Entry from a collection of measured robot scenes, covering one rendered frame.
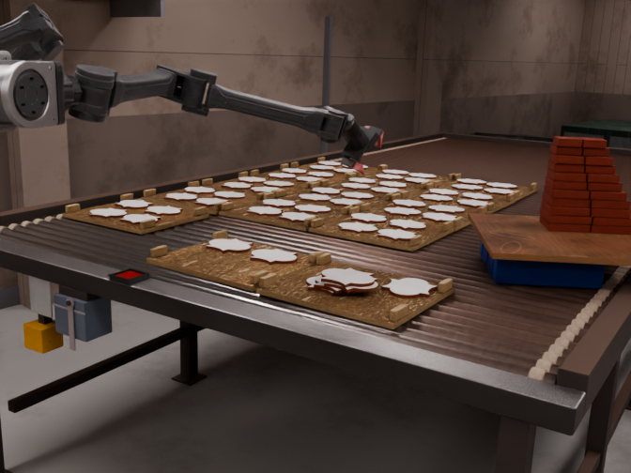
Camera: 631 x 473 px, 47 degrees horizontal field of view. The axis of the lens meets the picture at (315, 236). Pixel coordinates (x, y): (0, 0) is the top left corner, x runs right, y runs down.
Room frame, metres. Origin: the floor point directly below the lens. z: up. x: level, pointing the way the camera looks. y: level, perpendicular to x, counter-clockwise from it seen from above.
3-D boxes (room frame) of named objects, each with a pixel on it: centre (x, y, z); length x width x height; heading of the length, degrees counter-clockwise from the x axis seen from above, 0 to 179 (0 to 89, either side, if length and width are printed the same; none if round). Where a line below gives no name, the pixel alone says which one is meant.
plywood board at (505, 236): (2.08, -0.74, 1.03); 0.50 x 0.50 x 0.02; 86
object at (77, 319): (2.00, 0.68, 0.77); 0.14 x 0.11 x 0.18; 58
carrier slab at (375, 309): (1.83, -0.11, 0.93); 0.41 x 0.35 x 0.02; 56
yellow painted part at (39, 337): (2.09, 0.84, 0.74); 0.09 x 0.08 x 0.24; 58
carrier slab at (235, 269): (2.07, 0.23, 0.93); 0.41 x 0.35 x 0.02; 55
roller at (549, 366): (1.92, 0.30, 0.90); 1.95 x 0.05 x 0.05; 58
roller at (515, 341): (2.00, 0.24, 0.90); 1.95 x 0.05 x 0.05; 58
